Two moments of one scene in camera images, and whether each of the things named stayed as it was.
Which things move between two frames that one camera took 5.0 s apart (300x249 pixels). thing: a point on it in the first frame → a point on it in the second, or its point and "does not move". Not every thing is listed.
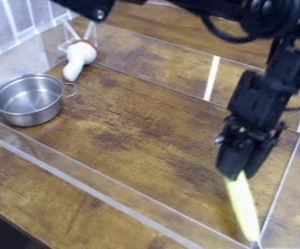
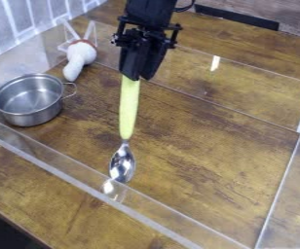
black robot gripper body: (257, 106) → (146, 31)
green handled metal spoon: (243, 206) → (123, 160)
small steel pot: (28, 98) does not move
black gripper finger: (231, 152) → (131, 60)
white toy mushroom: (80, 52) does not move
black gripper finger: (259, 151) → (144, 59)
